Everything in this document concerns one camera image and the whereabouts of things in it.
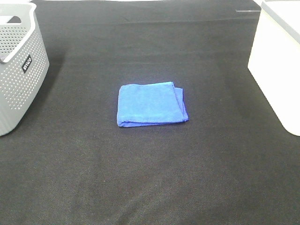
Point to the blue towel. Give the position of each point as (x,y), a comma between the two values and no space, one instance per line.
(150,104)

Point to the black fabric table mat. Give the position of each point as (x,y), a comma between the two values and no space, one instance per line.
(68,163)

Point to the white plastic bin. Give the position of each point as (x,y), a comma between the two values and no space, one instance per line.
(274,61)

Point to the grey perforated plastic basket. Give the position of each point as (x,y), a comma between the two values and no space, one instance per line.
(23,63)

